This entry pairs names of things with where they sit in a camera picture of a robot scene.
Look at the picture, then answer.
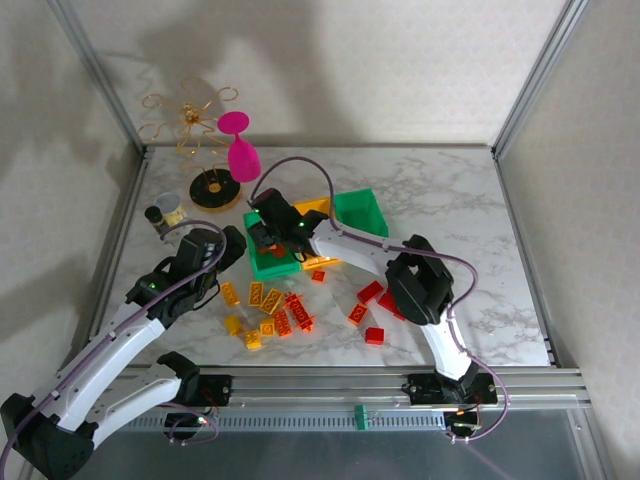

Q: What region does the long orange lego brick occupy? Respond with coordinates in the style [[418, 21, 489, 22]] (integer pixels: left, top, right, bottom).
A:
[[283, 293, 317, 334]]

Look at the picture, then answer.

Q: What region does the green plastic bin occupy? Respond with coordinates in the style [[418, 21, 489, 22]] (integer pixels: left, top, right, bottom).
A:
[[330, 187, 392, 239], [242, 207, 304, 282]]

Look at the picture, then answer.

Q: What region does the yellow plastic bin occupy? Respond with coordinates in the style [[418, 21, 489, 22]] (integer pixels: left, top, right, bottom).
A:
[[292, 196, 347, 272]]

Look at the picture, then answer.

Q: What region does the pink wine glass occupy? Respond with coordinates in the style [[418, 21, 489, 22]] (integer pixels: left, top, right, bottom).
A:
[[217, 110, 263, 184]]

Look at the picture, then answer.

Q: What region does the small cup with contents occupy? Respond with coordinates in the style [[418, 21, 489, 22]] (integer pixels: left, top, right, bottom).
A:
[[153, 192, 189, 227]]

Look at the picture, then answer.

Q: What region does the small dark bottle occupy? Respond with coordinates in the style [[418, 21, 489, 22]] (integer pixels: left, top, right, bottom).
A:
[[144, 205, 174, 238]]

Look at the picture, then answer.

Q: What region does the grey metal sheet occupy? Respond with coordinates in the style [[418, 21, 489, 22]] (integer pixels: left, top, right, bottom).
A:
[[29, 429, 604, 480]]

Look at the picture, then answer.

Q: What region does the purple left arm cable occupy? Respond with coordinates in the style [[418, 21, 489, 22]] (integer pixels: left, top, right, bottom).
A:
[[0, 219, 229, 469]]

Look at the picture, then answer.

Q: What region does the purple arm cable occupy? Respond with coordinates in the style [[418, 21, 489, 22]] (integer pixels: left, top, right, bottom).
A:
[[0, 219, 229, 469], [248, 156, 512, 444]]

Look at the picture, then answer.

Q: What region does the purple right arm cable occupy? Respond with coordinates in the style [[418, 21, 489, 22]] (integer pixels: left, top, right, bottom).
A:
[[248, 156, 512, 444]]

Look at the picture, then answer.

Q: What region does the gold wire glass rack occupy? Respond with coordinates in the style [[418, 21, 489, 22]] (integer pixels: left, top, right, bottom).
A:
[[137, 75, 244, 214]]

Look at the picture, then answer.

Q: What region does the aluminium side rail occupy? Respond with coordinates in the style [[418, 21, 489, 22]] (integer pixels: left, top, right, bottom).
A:
[[492, 149, 560, 366], [88, 149, 151, 344]]

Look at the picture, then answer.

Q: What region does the wide aluminium mounting rail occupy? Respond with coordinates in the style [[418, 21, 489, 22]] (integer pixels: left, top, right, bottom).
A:
[[114, 367, 594, 416]]

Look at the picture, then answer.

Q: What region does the thin aluminium rail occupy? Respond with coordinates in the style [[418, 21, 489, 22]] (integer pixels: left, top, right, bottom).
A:
[[143, 143, 497, 151]]

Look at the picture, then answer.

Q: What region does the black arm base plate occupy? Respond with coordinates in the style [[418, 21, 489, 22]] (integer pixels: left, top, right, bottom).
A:
[[197, 373, 234, 408], [403, 372, 499, 408]]

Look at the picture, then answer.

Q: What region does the grey slotted cable duct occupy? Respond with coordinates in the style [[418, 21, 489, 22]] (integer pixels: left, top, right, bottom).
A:
[[64, 412, 451, 433]]

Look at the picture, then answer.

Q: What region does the aluminium frame post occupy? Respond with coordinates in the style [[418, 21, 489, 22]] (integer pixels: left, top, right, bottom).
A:
[[48, 0, 151, 156], [491, 0, 585, 157]]

